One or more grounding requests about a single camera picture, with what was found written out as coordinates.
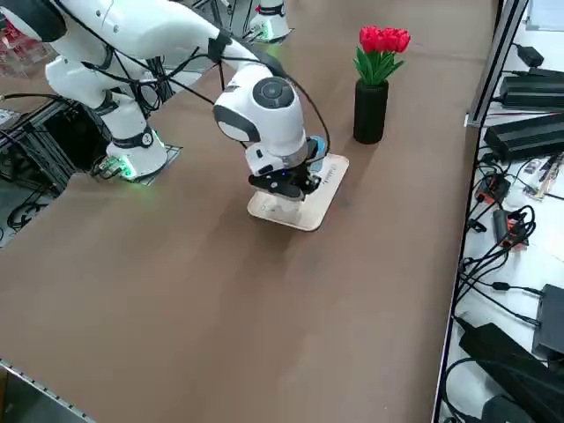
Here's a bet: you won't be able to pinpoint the red artificial tulip bouquet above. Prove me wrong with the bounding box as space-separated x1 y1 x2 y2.
352 25 412 87

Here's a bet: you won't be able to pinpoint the aluminium frame post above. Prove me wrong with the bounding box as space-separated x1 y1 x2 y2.
465 0 530 129

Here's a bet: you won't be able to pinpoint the clear acrylic display shelf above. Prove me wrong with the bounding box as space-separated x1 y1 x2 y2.
0 17 56 80

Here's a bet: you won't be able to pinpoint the long black power supply box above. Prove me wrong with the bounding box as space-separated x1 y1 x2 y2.
483 112 564 162
500 68 564 111

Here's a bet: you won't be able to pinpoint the small black power adapter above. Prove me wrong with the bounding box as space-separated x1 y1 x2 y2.
515 43 545 68

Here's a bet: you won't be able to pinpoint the white tray with bunny drawing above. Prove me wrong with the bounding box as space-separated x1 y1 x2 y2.
246 152 351 233

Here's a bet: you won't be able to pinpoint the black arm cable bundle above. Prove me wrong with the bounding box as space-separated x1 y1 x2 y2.
56 0 331 155

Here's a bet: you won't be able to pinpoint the black cylindrical vase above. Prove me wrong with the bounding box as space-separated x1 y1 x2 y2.
352 80 390 145

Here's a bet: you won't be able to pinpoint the orange and black connector device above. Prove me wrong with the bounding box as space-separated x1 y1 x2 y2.
474 173 512 204
491 209 537 252

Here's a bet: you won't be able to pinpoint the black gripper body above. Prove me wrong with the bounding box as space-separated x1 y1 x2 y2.
281 159 318 182

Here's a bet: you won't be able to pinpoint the flat black box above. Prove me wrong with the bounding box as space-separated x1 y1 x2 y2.
531 284 564 359

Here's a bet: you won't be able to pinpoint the large black bag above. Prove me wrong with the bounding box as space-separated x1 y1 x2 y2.
456 323 564 423

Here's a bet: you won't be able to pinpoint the aluminium table edge rail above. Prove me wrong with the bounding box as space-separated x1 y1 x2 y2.
0 359 96 423

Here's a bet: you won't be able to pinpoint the black cable with inline box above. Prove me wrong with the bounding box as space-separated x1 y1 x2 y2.
457 255 545 327

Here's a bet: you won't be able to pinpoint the small blue cup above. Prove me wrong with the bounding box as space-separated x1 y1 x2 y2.
307 135 330 173

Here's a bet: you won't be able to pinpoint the black metal rack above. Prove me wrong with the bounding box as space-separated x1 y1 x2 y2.
0 94 111 197

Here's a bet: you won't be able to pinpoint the printed paper packets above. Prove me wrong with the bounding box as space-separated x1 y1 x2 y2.
523 152 564 203

